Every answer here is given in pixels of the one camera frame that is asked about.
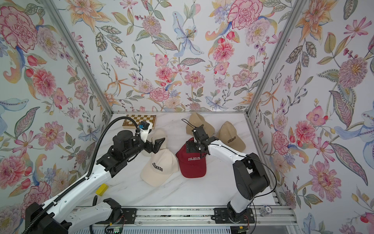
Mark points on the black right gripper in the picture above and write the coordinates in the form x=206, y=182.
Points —
x=192, y=146

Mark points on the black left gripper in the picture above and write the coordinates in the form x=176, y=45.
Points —
x=155, y=147

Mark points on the cream Colorado cap front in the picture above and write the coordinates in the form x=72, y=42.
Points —
x=159, y=168

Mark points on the red Colorado cap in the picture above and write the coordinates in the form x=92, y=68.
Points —
x=192, y=165

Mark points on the tan cap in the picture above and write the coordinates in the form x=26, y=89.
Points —
x=228, y=135
x=197, y=120

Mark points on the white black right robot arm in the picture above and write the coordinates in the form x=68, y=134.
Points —
x=249, y=172

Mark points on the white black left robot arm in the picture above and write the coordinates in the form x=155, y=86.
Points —
x=56, y=215

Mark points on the wooden chessboard box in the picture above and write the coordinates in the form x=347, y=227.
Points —
x=127, y=124

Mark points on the yellow block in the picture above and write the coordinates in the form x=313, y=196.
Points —
x=102, y=189

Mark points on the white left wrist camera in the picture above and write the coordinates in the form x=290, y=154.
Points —
x=144, y=129

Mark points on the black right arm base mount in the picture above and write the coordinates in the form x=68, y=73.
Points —
x=229, y=216

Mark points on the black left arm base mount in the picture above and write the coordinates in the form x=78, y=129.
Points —
x=119, y=214

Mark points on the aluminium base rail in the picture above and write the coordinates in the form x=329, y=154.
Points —
x=142, y=216

